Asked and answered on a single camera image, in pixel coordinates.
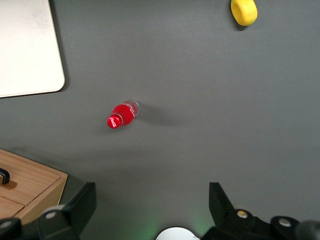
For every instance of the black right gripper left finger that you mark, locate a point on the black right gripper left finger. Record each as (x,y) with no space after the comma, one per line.
(80,205)

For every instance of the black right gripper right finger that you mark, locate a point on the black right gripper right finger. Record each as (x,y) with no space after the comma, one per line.
(225,217)

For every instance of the wooden drawer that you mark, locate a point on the wooden drawer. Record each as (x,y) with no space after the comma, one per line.
(10,207)
(32,177)

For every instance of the wooden drawer cabinet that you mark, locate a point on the wooden drawer cabinet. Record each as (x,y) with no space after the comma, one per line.
(50,197)

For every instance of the red cola bottle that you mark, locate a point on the red cola bottle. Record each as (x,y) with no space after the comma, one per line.
(123,115)

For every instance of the beige rectangular tray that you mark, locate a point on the beige rectangular tray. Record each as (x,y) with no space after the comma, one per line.
(27,50)

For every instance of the yellow lemon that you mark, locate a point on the yellow lemon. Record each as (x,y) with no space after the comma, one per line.
(243,12)

